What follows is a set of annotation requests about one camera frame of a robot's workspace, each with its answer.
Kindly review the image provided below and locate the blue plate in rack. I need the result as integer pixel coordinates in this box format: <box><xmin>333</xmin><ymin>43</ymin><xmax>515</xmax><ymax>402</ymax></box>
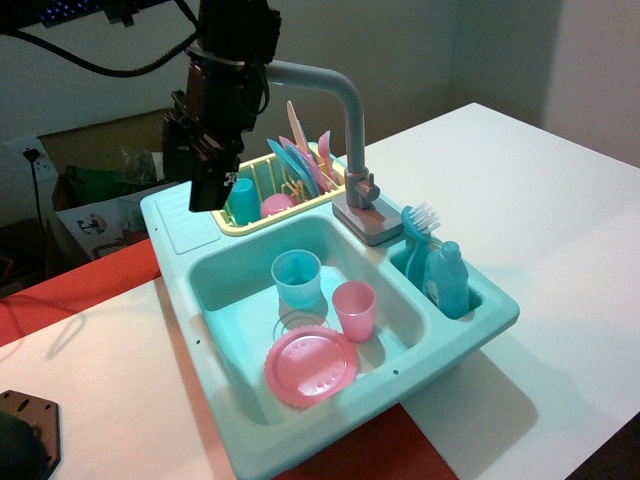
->
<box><xmin>267</xmin><ymin>139</ymin><xmax>320</xmax><ymax>199</ymax></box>

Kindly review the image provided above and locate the cardboard box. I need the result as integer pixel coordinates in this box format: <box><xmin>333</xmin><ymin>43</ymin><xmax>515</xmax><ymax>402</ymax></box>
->
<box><xmin>42</xmin><ymin>110</ymin><xmax>165</xmax><ymax>261</ymax></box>

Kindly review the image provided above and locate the blue dish brush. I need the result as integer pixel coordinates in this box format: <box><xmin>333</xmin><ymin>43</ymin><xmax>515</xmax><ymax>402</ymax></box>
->
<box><xmin>401</xmin><ymin>202</ymin><xmax>440</xmax><ymax>288</ymax></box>

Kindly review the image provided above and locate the black power cable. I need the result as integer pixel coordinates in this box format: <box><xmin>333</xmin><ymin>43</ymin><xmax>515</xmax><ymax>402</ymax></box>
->
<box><xmin>22</xmin><ymin>147</ymin><xmax>47</xmax><ymax>236</ymax></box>

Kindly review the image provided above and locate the pink bowl in rack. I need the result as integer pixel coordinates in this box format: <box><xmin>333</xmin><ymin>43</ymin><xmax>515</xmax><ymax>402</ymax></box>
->
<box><xmin>260</xmin><ymin>193</ymin><xmax>299</xmax><ymax>219</ymax></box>

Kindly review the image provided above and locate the pink cup in sink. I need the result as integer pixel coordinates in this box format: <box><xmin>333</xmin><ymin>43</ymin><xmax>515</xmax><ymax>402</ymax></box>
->
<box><xmin>332</xmin><ymin>281</ymin><xmax>376</xmax><ymax>343</ymax></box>

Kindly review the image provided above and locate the yellow dish rack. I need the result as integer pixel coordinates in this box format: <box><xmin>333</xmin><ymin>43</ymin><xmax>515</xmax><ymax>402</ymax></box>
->
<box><xmin>211</xmin><ymin>154</ymin><xmax>345</xmax><ymax>237</ymax></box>

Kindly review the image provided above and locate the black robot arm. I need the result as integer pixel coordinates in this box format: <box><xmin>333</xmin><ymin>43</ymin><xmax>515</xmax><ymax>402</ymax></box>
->
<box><xmin>1</xmin><ymin>1</ymin><xmax>281</xmax><ymax>212</ymax></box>

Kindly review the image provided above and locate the blue cup in sink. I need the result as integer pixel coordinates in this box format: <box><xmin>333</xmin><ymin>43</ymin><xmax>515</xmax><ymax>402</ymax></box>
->
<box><xmin>271</xmin><ymin>249</ymin><xmax>321</xmax><ymax>308</ymax></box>

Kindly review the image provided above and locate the grey toy faucet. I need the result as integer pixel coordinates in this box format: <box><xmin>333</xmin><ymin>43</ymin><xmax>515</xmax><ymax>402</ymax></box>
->
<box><xmin>266</xmin><ymin>60</ymin><xmax>403</xmax><ymax>246</ymax></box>

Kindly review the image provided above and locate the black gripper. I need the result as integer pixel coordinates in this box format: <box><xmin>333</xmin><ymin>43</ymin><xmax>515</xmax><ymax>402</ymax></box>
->
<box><xmin>162</xmin><ymin>49</ymin><xmax>269</xmax><ymax>212</ymax></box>

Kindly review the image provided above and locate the blue cup in rack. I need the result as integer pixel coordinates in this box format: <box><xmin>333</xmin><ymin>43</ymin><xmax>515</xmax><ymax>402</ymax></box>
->
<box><xmin>228</xmin><ymin>178</ymin><xmax>261</xmax><ymax>226</ymax></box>

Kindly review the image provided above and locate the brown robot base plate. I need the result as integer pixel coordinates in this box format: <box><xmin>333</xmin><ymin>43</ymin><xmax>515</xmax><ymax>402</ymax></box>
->
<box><xmin>1</xmin><ymin>390</ymin><xmax>61</xmax><ymax>479</ymax></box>

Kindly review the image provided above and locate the pink plate in rack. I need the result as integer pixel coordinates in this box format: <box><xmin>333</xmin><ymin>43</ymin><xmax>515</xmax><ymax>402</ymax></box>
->
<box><xmin>279</xmin><ymin>136</ymin><xmax>331</xmax><ymax>193</ymax></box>

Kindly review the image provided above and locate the teal toy sink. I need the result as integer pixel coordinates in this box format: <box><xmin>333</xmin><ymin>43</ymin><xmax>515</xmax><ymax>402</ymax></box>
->
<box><xmin>141</xmin><ymin>184</ymin><xmax>519</xmax><ymax>479</ymax></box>

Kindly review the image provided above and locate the red mat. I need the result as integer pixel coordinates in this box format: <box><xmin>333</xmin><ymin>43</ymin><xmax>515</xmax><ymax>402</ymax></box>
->
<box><xmin>1</xmin><ymin>239</ymin><xmax>160</xmax><ymax>346</ymax></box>

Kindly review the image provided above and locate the blue soap bottle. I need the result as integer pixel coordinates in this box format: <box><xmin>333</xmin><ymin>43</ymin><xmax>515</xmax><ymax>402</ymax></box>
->
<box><xmin>423</xmin><ymin>241</ymin><xmax>470</xmax><ymax>319</ymax></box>

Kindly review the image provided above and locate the pink toy fork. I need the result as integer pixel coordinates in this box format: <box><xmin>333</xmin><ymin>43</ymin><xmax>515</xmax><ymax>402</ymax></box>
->
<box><xmin>318</xmin><ymin>130</ymin><xmax>332</xmax><ymax>175</ymax></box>

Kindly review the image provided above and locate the white wall outlet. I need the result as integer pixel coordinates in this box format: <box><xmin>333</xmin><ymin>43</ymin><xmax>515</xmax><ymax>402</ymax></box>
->
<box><xmin>5</xmin><ymin>134</ymin><xmax>58</xmax><ymax>184</ymax></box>

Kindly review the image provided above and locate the pink plate in sink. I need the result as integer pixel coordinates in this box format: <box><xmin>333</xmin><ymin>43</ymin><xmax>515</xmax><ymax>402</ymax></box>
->
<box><xmin>264</xmin><ymin>325</ymin><xmax>359</xmax><ymax>409</ymax></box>

